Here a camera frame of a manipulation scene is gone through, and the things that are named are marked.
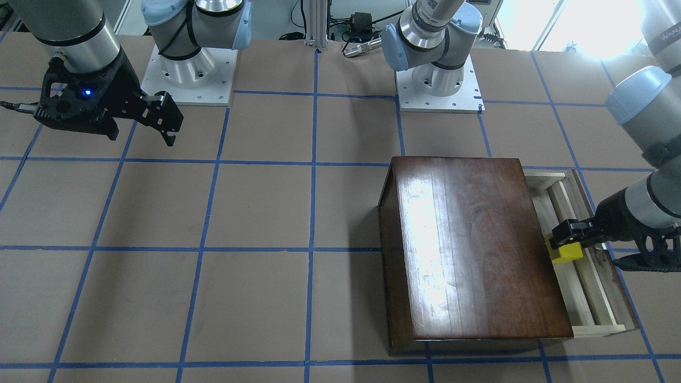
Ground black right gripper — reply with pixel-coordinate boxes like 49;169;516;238
33;48;185;147

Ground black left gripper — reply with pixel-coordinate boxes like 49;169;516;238
549;189;650;251

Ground yellow block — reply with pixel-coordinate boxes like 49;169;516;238
544;234;585;264

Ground wooden drawer with dark front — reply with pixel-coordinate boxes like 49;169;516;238
524;169;640;338

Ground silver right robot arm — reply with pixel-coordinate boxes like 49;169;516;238
2;1;253;146

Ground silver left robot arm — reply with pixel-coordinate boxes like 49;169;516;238
400;48;679;205

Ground dark brown wooden cabinet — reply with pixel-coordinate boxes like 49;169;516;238
377;156;575;356

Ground silver metal cylinder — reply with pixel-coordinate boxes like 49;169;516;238
343;37;382;59

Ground black power adapter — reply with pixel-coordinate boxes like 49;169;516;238
350;12;373;34

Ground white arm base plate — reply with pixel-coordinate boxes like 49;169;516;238
141;46;240;107
395;55;486;113

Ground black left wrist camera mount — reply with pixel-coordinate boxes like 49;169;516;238
612;227;680;272

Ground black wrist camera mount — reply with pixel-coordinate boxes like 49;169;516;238
612;227;680;272
2;54;111;135

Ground aluminium frame post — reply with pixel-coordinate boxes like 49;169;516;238
300;1;331;53

